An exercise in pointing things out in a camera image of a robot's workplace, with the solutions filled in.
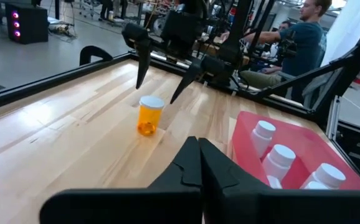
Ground black handheld device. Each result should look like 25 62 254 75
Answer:
276 29 298 62

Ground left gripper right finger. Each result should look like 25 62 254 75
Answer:
198 138 360 224

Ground tangled floor cables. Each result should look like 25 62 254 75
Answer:
47 17 78 40

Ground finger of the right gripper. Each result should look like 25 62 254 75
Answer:
121 22 153 90
169 55 227 105

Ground pink translucent plastic basket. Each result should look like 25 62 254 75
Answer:
228 110 360 191

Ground silver metal bracket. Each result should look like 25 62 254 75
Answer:
325 95 342 141

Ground orange pill bottle white cap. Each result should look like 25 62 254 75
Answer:
136 95 166 137

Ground person's hand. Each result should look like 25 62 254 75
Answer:
220 30 235 43

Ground person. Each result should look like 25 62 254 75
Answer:
98 0 121 20
222 0 333 105
267 19 293 60

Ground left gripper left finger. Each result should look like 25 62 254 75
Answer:
39 136 203 224

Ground black computer tower pink lights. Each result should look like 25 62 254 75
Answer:
4 2 50 45

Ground black frame foot bracket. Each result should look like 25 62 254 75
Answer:
79 45 114 67

